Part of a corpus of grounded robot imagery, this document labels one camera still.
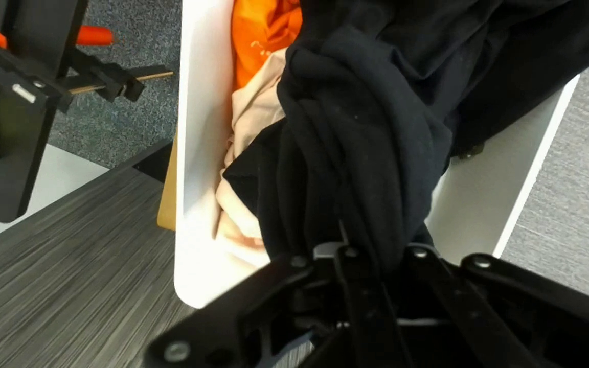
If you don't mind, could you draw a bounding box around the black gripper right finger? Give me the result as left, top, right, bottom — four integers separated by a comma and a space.
374, 242, 589, 368

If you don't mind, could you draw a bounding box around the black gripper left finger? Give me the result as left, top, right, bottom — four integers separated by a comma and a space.
141, 245, 383, 368

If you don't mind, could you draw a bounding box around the black shirt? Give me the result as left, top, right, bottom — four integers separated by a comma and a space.
259, 0, 589, 274

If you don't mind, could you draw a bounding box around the black garment in bin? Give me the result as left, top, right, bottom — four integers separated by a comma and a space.
222, 124, 282, 226

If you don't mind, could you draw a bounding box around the white plastic bin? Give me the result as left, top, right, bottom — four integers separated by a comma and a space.
171, 0, 584, 311

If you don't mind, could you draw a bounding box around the peach cloth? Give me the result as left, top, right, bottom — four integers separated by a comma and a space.
213, 46, 290, 270

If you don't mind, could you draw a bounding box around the orange cloth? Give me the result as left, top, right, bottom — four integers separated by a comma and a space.
230, 0, 305, 92

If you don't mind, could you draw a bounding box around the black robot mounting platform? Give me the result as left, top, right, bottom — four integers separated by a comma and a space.
0, 0, 94, 225

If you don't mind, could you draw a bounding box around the black clamp orange handle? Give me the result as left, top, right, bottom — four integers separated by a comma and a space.
0, 5, 176, 115

